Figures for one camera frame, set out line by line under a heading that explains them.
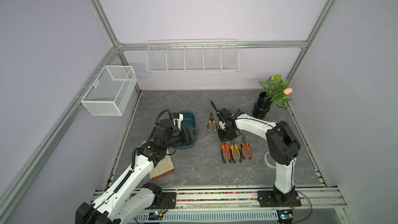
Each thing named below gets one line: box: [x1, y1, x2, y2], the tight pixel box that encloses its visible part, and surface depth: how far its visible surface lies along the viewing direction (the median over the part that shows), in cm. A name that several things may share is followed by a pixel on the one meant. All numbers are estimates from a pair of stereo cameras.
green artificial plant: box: [258, 73, 293, 110], surface depth 88 cm
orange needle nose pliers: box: [240, 132, 252, 160], surface depth 91 cm
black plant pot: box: [251, 91, 273, 120], surface depth 101 cm
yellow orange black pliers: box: [230, 143, 243, 164], surface depth 89 cm
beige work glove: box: [149, 149, 175, 181], surface depth 85 cm
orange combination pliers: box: [221, 143, 232, 164], surface depth 89 cm
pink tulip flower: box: [283, 87, 294, 96], surface depth 83 cm
